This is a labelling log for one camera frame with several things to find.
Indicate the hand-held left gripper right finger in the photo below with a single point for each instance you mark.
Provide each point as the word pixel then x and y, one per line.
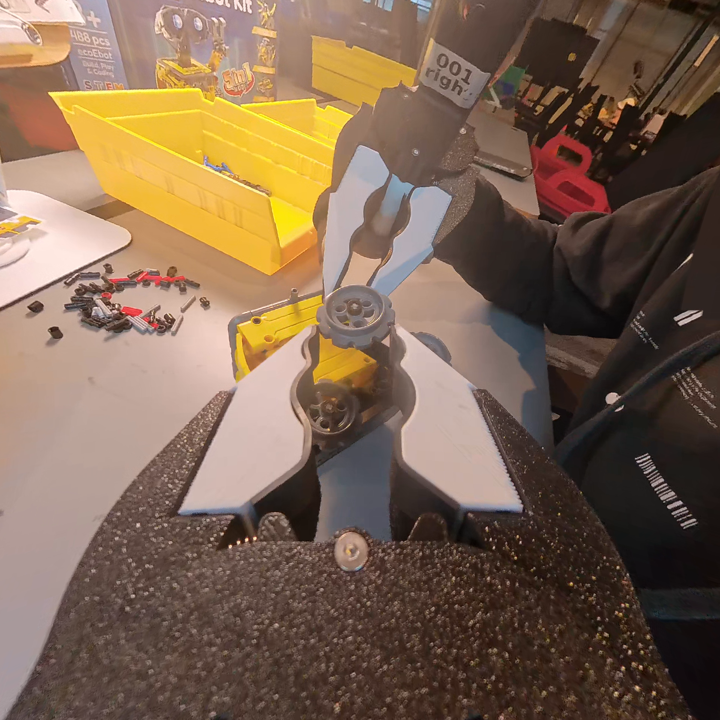
pixel 461 450

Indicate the small grey toy wheel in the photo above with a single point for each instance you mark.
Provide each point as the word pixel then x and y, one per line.
pixel 354 317

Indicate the yellow toy brick vehicle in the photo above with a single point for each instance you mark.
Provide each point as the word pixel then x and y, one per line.
pixel 270 332

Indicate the red plastic chair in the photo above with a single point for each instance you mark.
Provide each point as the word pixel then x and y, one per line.
pixel 568 180

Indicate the building instruction booklet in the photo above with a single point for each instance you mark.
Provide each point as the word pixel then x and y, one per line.
pixel 14 225

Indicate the grey desk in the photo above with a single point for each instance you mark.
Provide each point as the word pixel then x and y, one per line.
pixel 113 428

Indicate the dark printed cardboard box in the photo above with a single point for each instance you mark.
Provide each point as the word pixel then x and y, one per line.
pixel 124 45

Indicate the white oval board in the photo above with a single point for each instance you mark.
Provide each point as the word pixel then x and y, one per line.
pixel 68 242

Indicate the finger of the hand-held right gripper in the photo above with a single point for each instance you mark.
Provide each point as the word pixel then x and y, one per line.
pixel 351 203
pixel 416 225

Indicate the grey closed laptop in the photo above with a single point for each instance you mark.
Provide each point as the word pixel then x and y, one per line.
pixel 506 152

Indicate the yellow plastic bin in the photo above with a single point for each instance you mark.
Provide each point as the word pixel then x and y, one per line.
pixel 360 70
pixel 146 169
pixel 309 129

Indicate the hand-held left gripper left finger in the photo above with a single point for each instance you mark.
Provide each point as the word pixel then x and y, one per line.
pixel 248 450

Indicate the pile of small brick pieces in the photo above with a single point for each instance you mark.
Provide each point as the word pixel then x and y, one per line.
pixel 113 315

